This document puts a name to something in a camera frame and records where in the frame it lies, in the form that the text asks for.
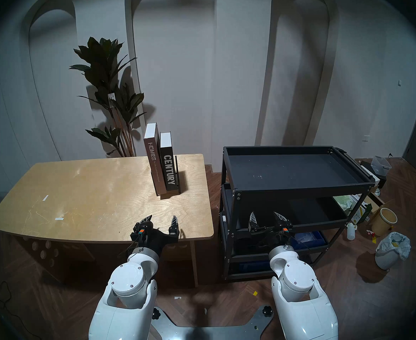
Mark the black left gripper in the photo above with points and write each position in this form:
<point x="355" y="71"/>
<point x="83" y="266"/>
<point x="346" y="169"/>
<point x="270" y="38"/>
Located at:
<point x="151" y="238"/>

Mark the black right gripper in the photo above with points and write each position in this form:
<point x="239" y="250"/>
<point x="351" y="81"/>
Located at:
<point x="275" y="234"/>

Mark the black CENTURY book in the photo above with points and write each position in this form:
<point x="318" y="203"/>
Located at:
<point x="169" y="165"/>

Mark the brown HOMES book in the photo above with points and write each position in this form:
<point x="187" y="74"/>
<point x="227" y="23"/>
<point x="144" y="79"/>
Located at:
<point x="154" y="162"/>

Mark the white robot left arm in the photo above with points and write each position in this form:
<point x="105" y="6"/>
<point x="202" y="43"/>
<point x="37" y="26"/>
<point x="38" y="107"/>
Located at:
<point x="128" y="282"/>

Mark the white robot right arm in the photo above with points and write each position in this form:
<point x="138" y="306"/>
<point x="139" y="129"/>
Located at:
<point x="296" y="279"/>

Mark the blue bin in cart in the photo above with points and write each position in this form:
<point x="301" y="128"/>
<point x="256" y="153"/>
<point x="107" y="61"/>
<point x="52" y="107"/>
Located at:
<point x="309" y="238"/>

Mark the black three-tier utility cart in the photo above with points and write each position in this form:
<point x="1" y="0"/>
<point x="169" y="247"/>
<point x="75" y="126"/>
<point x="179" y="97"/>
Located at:
<point x="289" y="169"/>

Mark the light wooden table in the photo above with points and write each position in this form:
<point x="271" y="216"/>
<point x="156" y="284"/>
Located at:
<point x="98" y="194"/>

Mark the small white plastic bottle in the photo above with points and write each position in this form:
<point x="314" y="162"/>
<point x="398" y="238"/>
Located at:
<point x="351" y="233"/>

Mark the black base knob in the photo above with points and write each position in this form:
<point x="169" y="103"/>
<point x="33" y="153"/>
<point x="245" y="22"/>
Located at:
<point x="155" y="313"/>
<point x="266" y="311"/>

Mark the open cardboard box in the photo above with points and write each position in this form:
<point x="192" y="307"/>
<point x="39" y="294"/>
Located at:
<point x="374" y="201"/>

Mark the white box beside cart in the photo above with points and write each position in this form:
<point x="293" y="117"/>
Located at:
<point x="370" y="173"/>

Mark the yellow plastic bucket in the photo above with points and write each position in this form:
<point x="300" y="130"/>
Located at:
<point x="383" y="222"/>

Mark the clear plastic storage box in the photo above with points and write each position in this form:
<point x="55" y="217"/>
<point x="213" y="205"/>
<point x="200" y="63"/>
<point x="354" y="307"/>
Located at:
<point x="380" y="165"/>

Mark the white bagged trash bin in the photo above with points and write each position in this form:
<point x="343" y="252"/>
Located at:
<point x="392" y="249"/>

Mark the tall green potted plant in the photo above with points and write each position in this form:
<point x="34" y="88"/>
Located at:
<point x="103" y="70"/>

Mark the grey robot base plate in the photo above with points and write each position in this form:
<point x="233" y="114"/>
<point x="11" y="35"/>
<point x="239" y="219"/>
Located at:
<point x="208" y="333"/>

